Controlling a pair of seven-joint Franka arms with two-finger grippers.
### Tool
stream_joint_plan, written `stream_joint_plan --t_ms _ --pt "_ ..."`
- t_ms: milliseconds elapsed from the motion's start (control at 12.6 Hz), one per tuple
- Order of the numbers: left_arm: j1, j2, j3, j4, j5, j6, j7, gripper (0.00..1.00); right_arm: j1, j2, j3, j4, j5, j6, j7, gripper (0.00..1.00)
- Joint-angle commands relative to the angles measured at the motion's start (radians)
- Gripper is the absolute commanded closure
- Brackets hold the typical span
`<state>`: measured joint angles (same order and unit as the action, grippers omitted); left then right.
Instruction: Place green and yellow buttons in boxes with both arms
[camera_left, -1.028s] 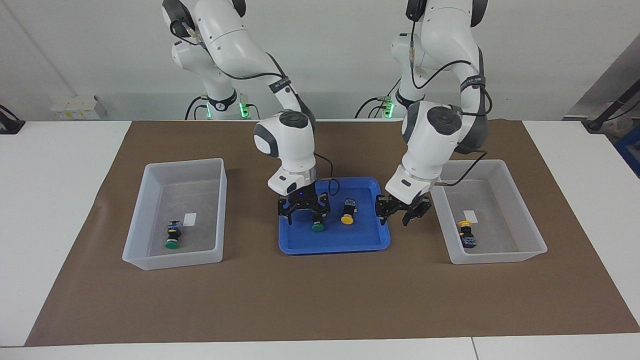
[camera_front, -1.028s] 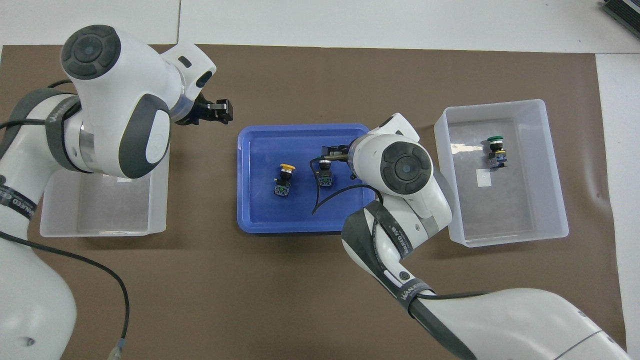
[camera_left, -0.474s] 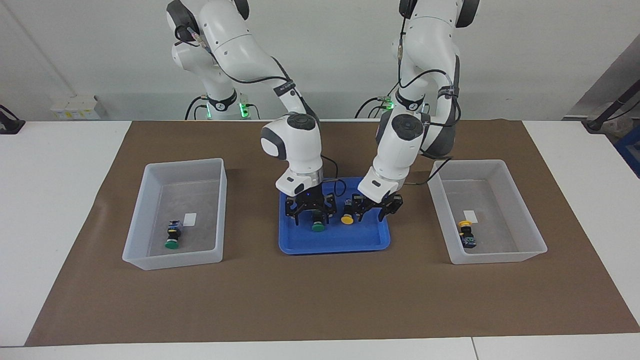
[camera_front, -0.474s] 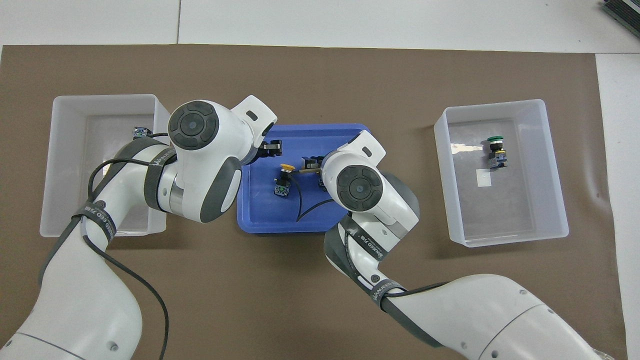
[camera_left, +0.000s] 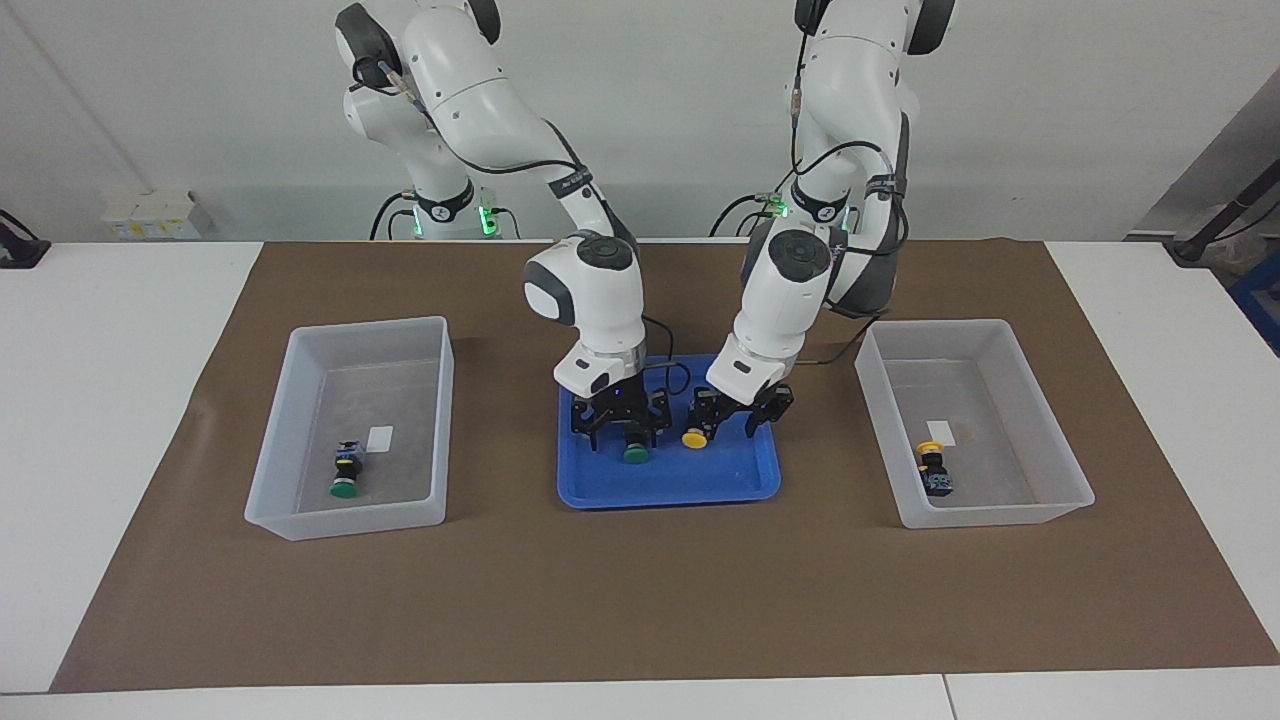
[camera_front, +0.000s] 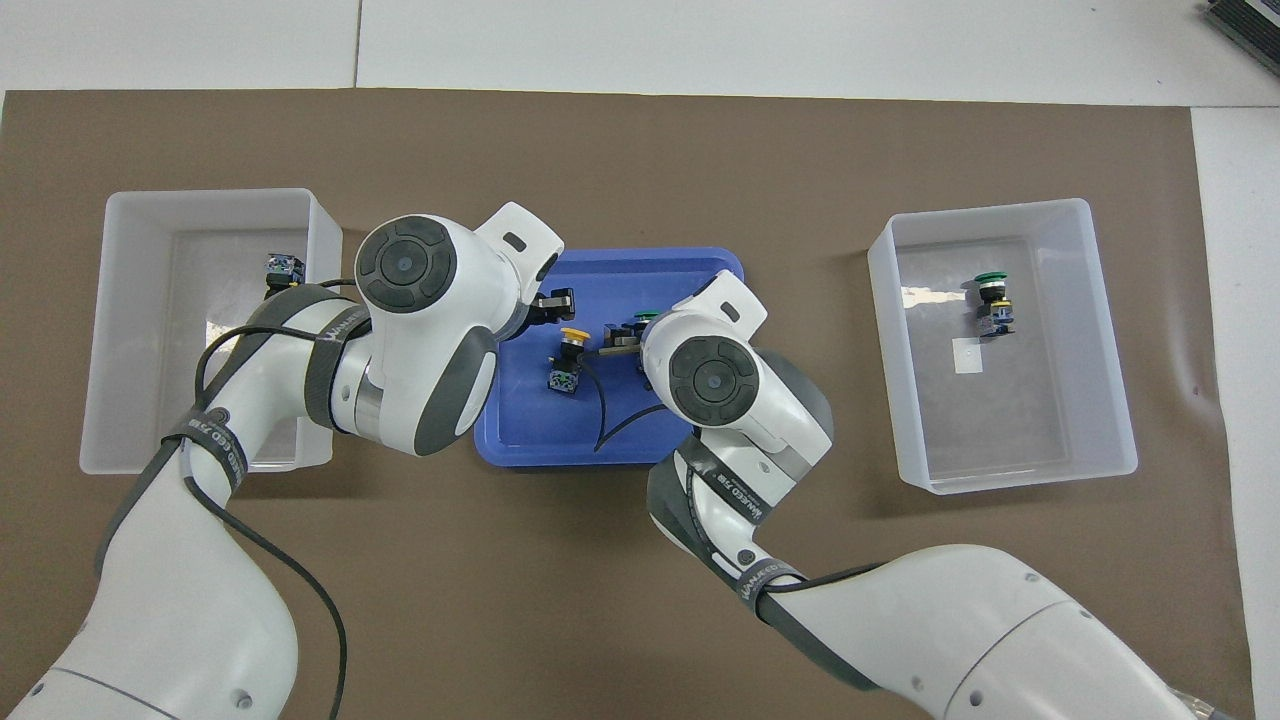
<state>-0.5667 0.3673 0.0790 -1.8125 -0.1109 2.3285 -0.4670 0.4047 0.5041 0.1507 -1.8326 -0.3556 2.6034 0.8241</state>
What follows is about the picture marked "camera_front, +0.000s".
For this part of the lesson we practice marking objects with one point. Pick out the green push button switch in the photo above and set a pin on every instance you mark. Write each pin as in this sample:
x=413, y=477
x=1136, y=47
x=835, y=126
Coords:
x=648, y=317
x=995, y=305

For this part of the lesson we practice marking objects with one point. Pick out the yellow push button switch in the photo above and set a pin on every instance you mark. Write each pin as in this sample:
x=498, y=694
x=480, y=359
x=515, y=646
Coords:
x=568, y=360
x=284, y=267

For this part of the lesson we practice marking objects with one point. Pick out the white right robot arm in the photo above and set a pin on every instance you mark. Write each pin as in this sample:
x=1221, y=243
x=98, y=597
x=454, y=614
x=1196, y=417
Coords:
x=1000, y=620

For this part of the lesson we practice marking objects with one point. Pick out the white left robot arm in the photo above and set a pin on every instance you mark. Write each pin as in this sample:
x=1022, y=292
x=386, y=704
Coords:
x=150, y=620

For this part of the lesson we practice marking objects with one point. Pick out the blue plastic tray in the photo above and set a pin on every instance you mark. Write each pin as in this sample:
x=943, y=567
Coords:
x=620, y=280

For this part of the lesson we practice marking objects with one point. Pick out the brown paper mat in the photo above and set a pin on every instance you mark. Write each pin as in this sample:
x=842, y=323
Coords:
x=620, y=150

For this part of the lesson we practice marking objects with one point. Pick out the small white label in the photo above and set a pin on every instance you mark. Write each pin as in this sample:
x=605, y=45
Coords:
x=968, y=357

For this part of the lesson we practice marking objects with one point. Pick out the translucent white plastic box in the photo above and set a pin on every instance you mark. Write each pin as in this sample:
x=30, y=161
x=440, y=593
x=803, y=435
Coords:
x=1050, y=430
x=130, y=330

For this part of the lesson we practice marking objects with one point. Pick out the black ribbed device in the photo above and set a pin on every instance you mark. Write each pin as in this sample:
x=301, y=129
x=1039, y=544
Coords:
x=1250, y=18

